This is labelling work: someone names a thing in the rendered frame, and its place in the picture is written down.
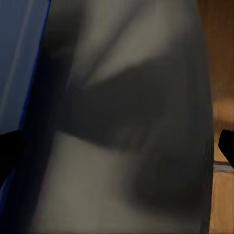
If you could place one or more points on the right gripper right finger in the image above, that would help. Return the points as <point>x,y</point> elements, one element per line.
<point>226,145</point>

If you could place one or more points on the folder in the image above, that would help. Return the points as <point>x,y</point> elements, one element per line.
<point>22,27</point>

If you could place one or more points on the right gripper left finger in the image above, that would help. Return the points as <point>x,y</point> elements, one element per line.
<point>12,145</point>

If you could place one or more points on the swivel chair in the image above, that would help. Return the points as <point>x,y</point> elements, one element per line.
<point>119,132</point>

